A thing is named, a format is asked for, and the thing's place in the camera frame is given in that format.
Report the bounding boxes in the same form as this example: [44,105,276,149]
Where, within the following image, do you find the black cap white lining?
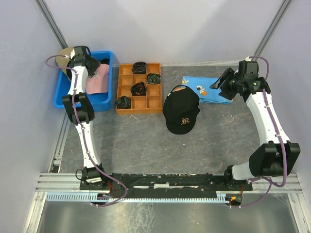
[65,58,110,81]

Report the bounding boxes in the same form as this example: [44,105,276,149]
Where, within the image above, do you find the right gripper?
[209,68,243,101]

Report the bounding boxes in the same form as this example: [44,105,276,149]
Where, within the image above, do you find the pink cap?
[86,64,109,95]

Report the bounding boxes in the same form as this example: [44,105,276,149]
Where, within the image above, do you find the rolled black belt top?
[132,62,147,74]

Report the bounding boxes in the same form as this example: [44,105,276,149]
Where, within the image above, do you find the wooden compartment tray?
[115,63,162,115]

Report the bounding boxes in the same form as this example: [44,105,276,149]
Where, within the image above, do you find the black cap gold letter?
[163,84,200,135]

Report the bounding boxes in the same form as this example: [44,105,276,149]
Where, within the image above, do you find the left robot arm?
[62,46,107,190]

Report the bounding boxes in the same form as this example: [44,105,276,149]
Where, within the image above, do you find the rolled dark green belt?
[115,96,132,109]

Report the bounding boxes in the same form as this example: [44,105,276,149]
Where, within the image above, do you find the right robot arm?
[210,56,301,190]

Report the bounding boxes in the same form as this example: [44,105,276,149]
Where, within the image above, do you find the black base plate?
[91,173,253,198]

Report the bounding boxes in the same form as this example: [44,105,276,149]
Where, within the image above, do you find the blue cable duct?
[46,192,229,203]

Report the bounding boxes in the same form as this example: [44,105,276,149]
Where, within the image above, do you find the wooden hat stand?
[173,86,185,92]

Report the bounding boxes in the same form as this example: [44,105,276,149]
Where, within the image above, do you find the beige cap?
[55,47,74,75]

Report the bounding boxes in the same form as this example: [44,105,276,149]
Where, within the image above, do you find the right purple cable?
[228,55,289,208]

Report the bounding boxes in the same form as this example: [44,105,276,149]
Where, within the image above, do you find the rolled black brown belt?
[130,82,147,96]

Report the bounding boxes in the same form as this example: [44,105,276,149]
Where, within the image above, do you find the blue astronaut print cloth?
[182,76,233,104]

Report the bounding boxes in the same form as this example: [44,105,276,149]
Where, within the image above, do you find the rolled green black belt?
[146,73,161,84]

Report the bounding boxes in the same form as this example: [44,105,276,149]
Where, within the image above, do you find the blue plastic bin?
[53,51,113,112]

